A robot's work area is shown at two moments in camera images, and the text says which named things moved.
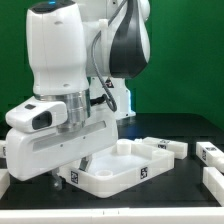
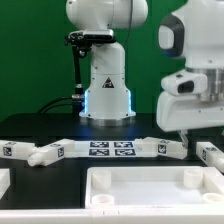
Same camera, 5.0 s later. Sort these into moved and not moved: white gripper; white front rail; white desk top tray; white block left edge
Moved: white gripper; white desk top tray
Not moved: white front rail; white block left edge
